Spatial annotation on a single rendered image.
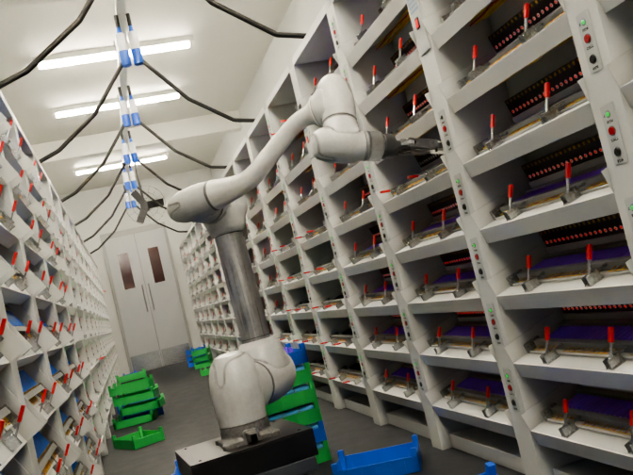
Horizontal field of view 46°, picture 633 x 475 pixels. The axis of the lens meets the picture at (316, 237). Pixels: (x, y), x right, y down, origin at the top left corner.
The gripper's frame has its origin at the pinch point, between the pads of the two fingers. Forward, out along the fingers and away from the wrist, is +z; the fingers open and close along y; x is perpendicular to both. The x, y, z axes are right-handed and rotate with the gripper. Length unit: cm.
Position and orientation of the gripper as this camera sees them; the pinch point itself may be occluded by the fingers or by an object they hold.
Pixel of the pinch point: (444, 147)
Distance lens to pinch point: 232.5
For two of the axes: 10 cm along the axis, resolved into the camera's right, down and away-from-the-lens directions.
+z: 9.7, -0.1, 2.4
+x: 0.4, 9.9, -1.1
